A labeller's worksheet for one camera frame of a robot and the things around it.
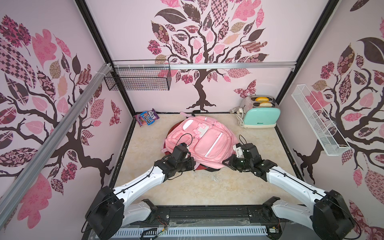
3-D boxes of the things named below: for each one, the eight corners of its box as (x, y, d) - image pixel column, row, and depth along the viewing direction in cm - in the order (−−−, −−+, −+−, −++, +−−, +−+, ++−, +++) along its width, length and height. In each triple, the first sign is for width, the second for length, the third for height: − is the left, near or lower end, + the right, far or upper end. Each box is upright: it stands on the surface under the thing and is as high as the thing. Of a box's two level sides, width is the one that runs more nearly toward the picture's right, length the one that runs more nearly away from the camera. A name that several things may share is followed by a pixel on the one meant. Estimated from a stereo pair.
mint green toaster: (242, 129, 113) (249, 110, 97) (238, 114, 124) (243, 95, 108) (273, 129, 113) (284, 110, 97) (266, 114, 124) (276, 95, 108)
